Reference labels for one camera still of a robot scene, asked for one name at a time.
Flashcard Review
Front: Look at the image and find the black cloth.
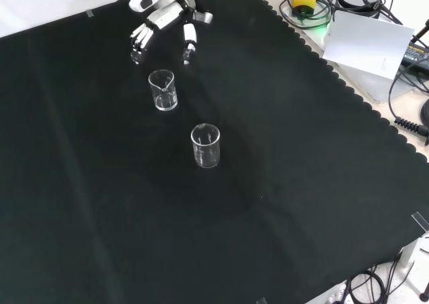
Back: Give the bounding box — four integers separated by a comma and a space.
0, 0, 429, 304

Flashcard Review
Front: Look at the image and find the black tripod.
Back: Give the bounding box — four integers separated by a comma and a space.
410, 15, 429, 49

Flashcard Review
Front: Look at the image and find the white base platform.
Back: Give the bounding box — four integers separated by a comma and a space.
311, 22, 408, 104

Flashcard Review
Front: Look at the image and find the pale board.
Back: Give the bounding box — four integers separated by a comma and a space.
322, 9, 416, 81

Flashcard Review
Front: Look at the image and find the green cable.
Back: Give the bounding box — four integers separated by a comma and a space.
279, 0, 333, 29

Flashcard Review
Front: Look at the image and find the white box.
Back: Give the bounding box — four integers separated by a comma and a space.
400, 231, 429, 293

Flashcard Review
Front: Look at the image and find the clear glass beaker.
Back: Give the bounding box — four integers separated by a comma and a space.
190, 123, 221, 169
147, 68, 178, 112

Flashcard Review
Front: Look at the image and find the yellow stop button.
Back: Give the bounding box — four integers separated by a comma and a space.
290, 0, 318, 17

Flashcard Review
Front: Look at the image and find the black power adapter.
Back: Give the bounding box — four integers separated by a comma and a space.
400, 40, 429, 68

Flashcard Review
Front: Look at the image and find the black coiled cable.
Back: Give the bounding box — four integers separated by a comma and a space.
387, 66, 429, 139

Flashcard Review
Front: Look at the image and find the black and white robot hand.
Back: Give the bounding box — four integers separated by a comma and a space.
129, 0, 215, 67

